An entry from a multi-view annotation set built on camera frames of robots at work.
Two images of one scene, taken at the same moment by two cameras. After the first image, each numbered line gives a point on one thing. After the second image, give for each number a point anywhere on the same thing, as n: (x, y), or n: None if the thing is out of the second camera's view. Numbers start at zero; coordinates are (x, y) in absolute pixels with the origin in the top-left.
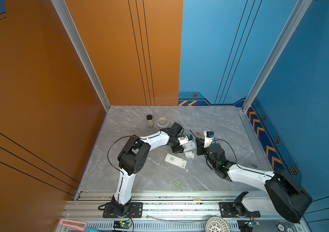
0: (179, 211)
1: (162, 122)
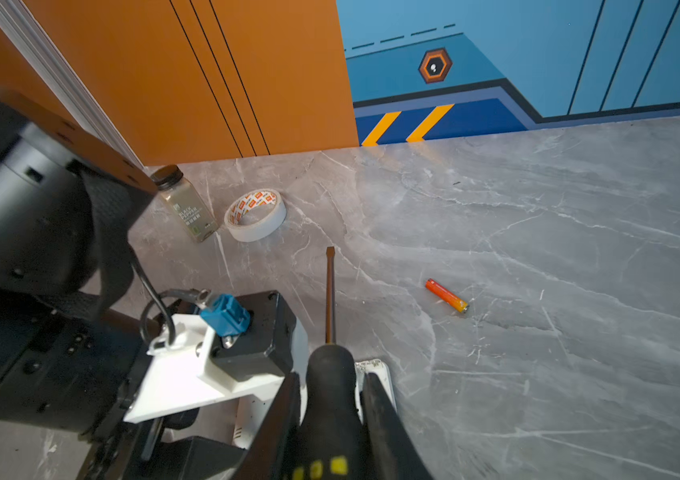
0: None
1: (255, 214)
